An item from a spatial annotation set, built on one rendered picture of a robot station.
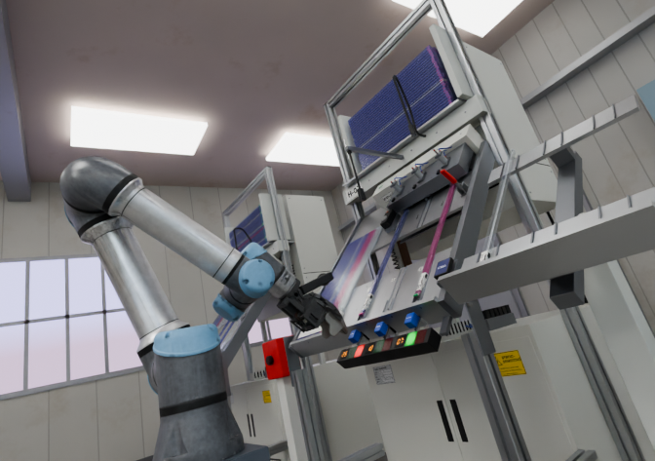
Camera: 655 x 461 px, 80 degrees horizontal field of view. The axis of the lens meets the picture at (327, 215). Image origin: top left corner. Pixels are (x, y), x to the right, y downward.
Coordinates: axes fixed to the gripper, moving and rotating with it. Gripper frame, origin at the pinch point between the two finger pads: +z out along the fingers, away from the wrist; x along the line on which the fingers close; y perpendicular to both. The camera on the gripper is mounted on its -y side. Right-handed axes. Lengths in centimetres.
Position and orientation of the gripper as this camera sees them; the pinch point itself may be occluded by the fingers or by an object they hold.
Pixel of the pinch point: (344, 327)
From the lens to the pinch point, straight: 113.5
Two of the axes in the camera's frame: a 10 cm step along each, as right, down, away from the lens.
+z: 7.2, 6.7, 2.0
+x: 5.7, -4.0, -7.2
